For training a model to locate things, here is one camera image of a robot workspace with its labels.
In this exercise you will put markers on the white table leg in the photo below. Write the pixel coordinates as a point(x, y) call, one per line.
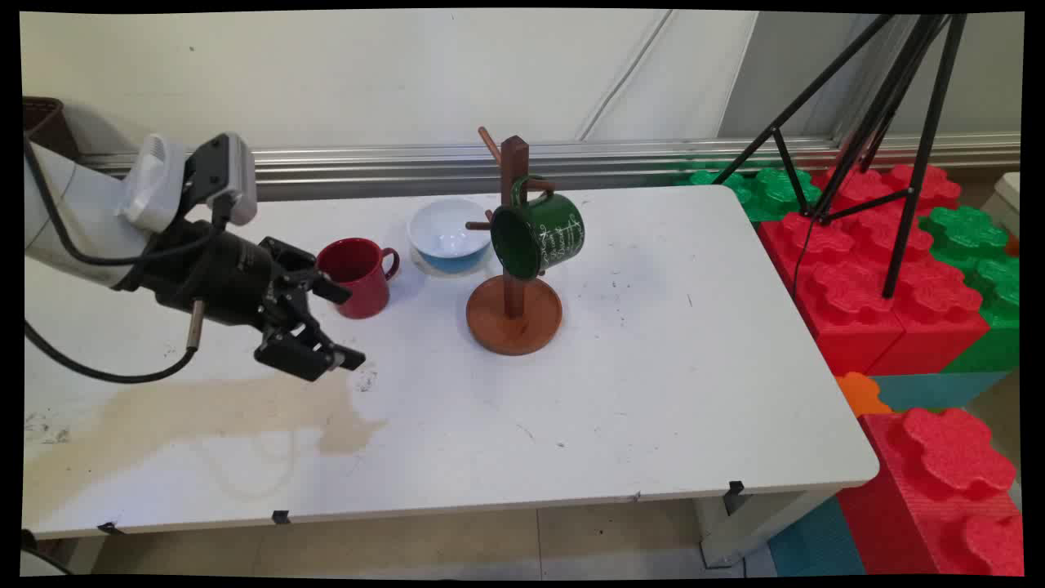
point(751, 523)

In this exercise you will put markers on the large red foam block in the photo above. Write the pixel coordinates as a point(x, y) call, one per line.
point(833, 286)

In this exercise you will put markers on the brown bin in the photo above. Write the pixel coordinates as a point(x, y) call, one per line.
point(45, 122)

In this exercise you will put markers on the red ceramic mug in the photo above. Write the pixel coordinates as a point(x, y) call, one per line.
point(359, 282)

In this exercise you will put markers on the blue and white bowl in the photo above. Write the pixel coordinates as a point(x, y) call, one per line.
point(447, 233)

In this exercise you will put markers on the teal foam block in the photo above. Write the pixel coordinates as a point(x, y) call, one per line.
point(816, 543)
point(939, 390)

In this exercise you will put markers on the green foam block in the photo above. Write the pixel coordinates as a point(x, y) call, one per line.
point(992, 269)
point(767, 192)

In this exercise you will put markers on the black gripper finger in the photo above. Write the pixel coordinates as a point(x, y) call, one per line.
point(302, 273)
point(298, 351)

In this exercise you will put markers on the wooden mug tree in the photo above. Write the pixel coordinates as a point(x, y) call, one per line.
point(514, 314)

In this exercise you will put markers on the aluminium wall rail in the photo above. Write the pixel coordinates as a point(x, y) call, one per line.
point(367, 167)

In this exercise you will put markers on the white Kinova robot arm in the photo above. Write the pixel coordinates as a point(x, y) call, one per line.
point(77, 208)

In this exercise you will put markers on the orange foam piece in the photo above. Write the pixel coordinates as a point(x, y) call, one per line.
point(861, 392)

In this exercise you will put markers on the wrist camera with black bracket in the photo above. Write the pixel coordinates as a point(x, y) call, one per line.
point(233, 175)

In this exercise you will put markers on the green enamel mug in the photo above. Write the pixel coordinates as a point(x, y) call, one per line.
point(551, 233)

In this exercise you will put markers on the white box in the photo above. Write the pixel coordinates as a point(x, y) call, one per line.
point(1006, 200)

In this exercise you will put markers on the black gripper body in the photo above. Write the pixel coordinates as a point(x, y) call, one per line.
point(220, 278)

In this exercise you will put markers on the black tripod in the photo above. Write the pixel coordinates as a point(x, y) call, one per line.
point(906, 147)

